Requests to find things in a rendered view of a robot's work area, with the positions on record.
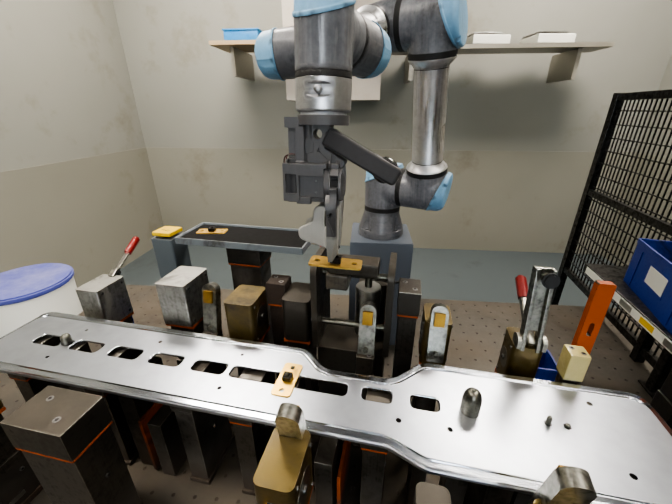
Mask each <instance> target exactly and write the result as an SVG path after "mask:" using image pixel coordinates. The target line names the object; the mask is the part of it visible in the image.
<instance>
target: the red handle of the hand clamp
mask: <svg viewBox="0 0 672 504"><path fill-rule="evenodd" d="M515 282H516V289H517V296H518V300H519V303H520V310H521V318H523V313H524V308H525V303H526V298H527V293H528V286H527V279H526V277H525V276H523V275H518V276H517V277H516V278H515ZM535 344H536V340H535V338H534V332H533V330H529V331H528V336H527V341H526V345H527V346H533V345H535Z"/></svg>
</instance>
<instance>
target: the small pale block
mask: <svg viewBox="0 0 672 504"><path fill-rule="evenodd" d="M590 361H591V356H590V355H589V354H588V352H587V351H586V350H585V348H584V347H583V346H576V345H568V344H564V346H563V349H562V352H561V355H560V357H559V360H558V363H557V366H556V371H557V372H558V373H557V375H556V378H555V382H562V383H569V384H576V385H577V384H578V383H579V384H581V382H582V381H583V379H584V376H585V374H586V371H587V369H588V366H589V364H590Z"/></svg>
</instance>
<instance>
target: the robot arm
mask: <svg viewBox="0 0 672 504"><path fill-rule="evenodd" d="M355 3H356V0H294V10H293V12H292V17H293V18H294V26H289V27H283V28H276V27H274V28H272V29H271V30H266V31H263V32H261V33H260V34H259V35H258V37H257V39H256V42H255V48H254V51H255V57H256V61H257V65H258V68H259V69H260V71H261V72H262V74H263V75H264V76H265V77H267V78H269V79H273V80H282V81H285V80H286V79H295V96H296V110H297V111H298V112H300V114H298V115H297V117H284V127H286V128H288V148H289V154H287V155H285V156H284V159H283V163H282V173H283V197H284V201H288V202H297V204H311V203H312V202H320V203H319V205H318V206H316V207H315V208H314V210H313V217H310V218H308V219H307V220H306V224H305V225H303V226H301V227H300V228H299V237H300V238H301V239H302V240H304V241H307V242H310V243H313V244H316V245H319V246H322V247H325V248H326V249H327V258H328V262H333V260H334V258H335V257H336V255H337V254H338V251H339V248H340V244H341V234H342V223H343V209H344V196H345V191H346V163H347V160H349V161H351V162H352V163H354V164H355V165H357V166H359V167H360V168H362V169H364V170H365V171H366V180H365V209H364V213H363V216H362V219H361V221H360V224H359V234H360V235H361V236H363V237H365V238H368V239H372V240H380V241H387V240H394V239H398V238H400V237H401V236H402V235H403V225H402V221H401V217H400V213H399V210H400V206H402V207H409V208H416V209H423V210H426V211H428V210H432V211H439V210H441V209H442V208H443V207H444V205H445V203H446V200H447V198H448V195H449V192H450V189H451V185H452V180H453V174H452V173H450V172H448V173H447V168H448V167H447V164H446V163H445V162H444V161H443V147H444V135H445V122H446V109H447V97H448V84H449V71H450V64H451V63H452V62H453V61H454V60H455V58H456V57H457V55H458V49H460V48H461V47H463V46H464V45H465V43H466V39H467V32H468V9H467V1H466V0H380V1H377V2H374V3H371V4H369V5H364V6H362V7H360V8H359V9H358V10H356V9H355ZM391 52H392V53H397V52H408V62H409V63H410V64H411V65H412V66H413V68H414V88H413V132H412V161H411V162H410V163H409V164H408V165H407V167H406V169H403V168H404V166H403V164H402V163H397V162H396V161H395V160H394V159H393V158H391V157H387V156H385V157H381V156H380V155H378V154H376V153H375V152H373V151H372V150H370V149H368V148H367V147H365V146H363V145H362V144H360V143H358V142H357V141H355V140H353V139H352V138H350V137H348V136H347V135H345V134H343V133H342V132H340V131H338V130H337V129H334V125H345V126H349V116H348V115H347V113H349V112H350V111H351V97H352V76H355V77H357V78H359V79H370V78H374V77H377V76H378V75H380V74H381V73H382V72H383V71H384V70H385V68H386V67H387V65H388V63H389V61H390V57H391ZM318 130H321V132H322V137H321V138H319V137H318V135H317V132H318ZM288 155H289V158H287V156H288ZM285 157H286V161H285Z"/></svg>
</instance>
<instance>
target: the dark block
mask: <svg viewBox="0 0 672 504"><path fill-rule="evenodd" d="M421 296H422V293H421V280H418V279H408V278H399V289H398V300H397V316H398V318H397V329H396V340H395V351H394V362H393V373H392V377H391V378H393V377H396V376H398V375H400V374H402V373H404V372H405V371H407V370H409V369H411V362H412V354H413V345H414V337H415V329H416V320H417V319H418V317H419V312H420V304H421Z"/></svg>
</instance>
